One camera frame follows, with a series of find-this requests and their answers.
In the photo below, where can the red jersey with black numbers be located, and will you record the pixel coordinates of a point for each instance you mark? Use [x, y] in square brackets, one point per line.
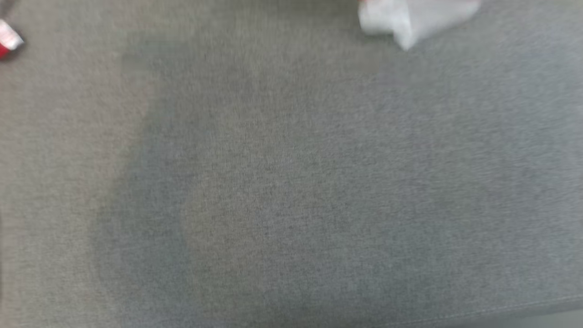
[410, 18]

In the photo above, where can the red shirt with white trim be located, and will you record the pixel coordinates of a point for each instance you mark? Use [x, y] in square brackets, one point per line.
[7, 41]

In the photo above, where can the grey fabric sofa seat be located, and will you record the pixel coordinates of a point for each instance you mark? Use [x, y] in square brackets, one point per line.
[291, 182]

